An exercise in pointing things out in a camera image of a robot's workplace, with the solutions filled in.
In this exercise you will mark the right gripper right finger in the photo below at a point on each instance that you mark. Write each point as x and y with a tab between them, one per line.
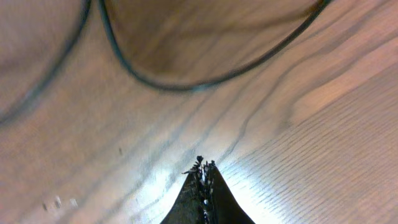
221	205

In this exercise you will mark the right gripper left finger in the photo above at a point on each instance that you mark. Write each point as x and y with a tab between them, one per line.
188	206

